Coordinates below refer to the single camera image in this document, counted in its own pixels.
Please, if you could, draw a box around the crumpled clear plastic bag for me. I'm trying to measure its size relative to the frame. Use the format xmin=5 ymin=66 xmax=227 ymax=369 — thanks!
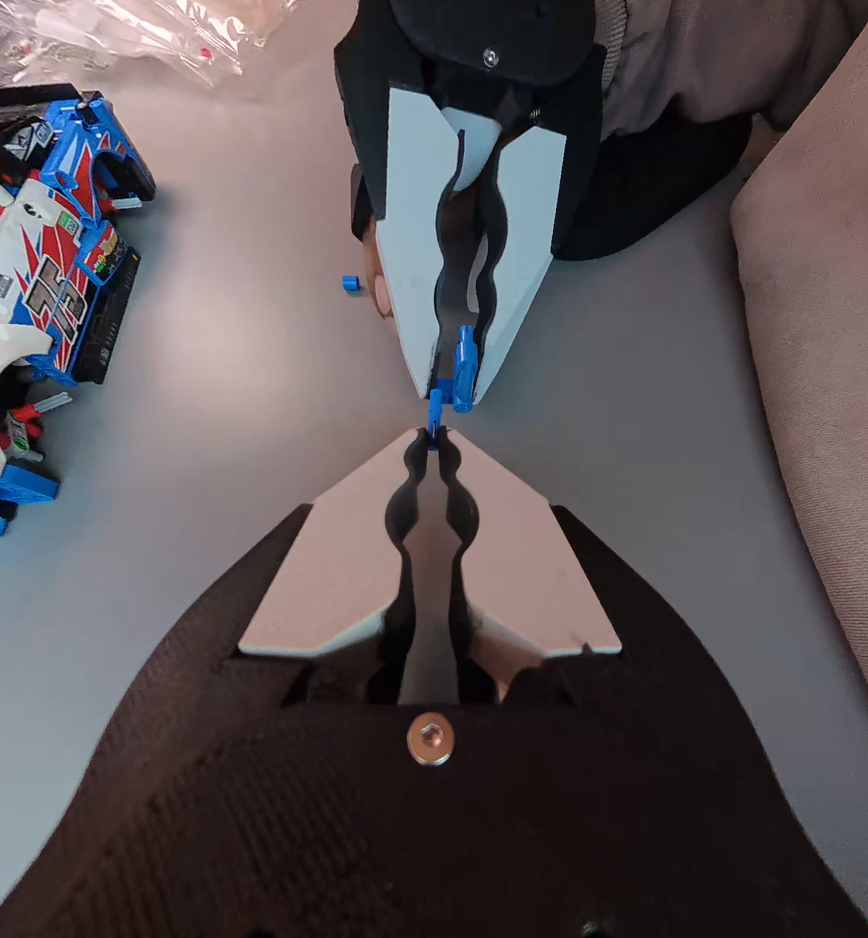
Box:
xmin=0 ymin=0 xmax=288 ymax=90

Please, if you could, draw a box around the person's beige sweatshirt torso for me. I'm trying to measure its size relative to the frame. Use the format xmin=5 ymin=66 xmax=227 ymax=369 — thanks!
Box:
xmin=729 ymin=0 xmax=868 ymax=756

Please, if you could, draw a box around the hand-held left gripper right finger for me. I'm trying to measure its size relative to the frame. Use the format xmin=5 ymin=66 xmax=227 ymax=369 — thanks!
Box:
xmin=437 ymin=426 xmax=622 ymax=699

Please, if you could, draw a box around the blue angled brick beam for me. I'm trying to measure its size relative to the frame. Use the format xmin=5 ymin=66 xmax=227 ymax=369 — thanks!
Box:
xmin=428 ymin=324 xmax=479 ymax=413

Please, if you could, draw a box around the brick race car model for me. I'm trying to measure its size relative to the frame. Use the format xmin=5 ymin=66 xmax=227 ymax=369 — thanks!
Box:
xmin=0 ymin=82 xmax=158 ymax=549

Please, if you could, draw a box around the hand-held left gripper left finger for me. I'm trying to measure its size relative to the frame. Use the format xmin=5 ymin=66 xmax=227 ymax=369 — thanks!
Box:
xmin=238 ymin=426 xmax=431 ymax=704

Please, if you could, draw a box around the person's right forearm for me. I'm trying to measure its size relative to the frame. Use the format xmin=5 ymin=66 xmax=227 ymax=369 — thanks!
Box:
xmin=595 ymin=0 xmax=868 ymax=140

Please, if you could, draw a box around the person's right hand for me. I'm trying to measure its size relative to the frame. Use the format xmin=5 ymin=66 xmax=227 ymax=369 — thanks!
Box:
xmin=363 ymin=226 xmax=398 ymax=320

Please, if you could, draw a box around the grey desk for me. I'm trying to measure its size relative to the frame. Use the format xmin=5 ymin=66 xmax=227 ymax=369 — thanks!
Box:
xmin=0 ymin=0 xmax=868 ymax=938

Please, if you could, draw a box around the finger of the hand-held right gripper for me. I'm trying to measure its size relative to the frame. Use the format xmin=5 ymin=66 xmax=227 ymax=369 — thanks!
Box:
xmin=471 ymin=127 xmax=569 ymax=406
xmin=375 ymin=85 xmax=504 ymax=398

